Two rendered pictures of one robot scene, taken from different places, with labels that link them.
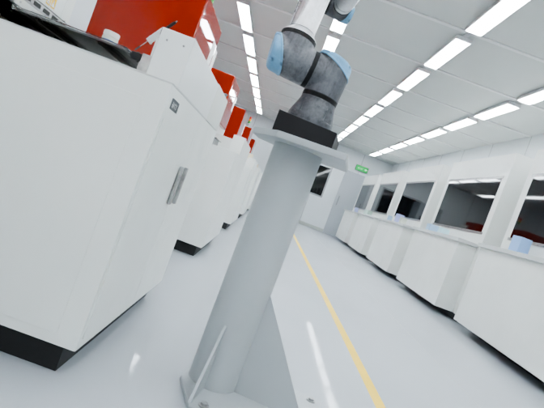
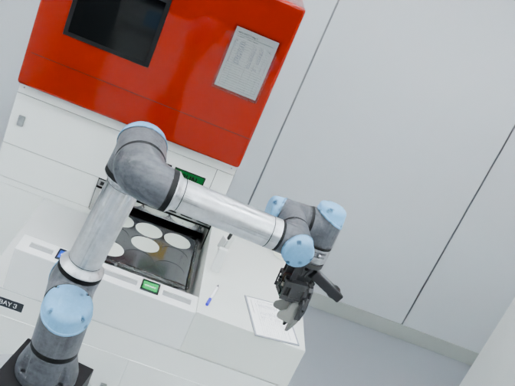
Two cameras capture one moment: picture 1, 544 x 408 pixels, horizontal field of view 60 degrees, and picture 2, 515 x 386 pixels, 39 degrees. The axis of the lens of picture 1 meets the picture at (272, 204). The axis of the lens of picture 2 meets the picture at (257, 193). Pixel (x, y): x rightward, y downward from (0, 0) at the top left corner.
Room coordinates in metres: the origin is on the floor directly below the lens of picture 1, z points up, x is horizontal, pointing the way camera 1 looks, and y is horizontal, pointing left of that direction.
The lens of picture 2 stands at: (1.60, -1.50, 2.09)
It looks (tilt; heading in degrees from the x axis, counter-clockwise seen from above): 21 degrees down; 83
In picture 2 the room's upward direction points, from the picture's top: 24 degrees clockwise
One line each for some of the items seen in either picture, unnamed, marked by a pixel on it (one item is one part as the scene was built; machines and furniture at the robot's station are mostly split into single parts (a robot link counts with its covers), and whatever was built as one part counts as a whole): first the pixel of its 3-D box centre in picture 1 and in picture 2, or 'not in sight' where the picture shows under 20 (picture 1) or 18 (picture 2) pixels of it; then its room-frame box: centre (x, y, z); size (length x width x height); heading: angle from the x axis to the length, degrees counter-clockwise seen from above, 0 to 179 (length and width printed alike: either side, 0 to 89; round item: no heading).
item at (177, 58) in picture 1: (188, 81); (102, 292); (1.53, 0.39, 0.89); 0.55 x 0.09 x 0.14; 1
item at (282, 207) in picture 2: not in sight; (289, 218); (1.90, 0.13, 1.44); 0.11 x 0.11 x 0.08; 9
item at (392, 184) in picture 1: (388, 218); not in sight; (10.53, -2.58, 1.00); 1.80 x 1.08 x 2.00; 1
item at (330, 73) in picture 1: (327, 76); (63, 318); (1.48, -0.02, 1.05); 0.13 x 0.12 x 0.14; 99
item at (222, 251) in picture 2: (154, 43); (221, 250); (1.84, 0.65, 1.03); 0.06 x 0.04 x 0.13; 91
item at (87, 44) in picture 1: (91, 46); (143, 243); (1.59, 0.76, 0.90); 0.34 x 0.34 x 0.01; 1
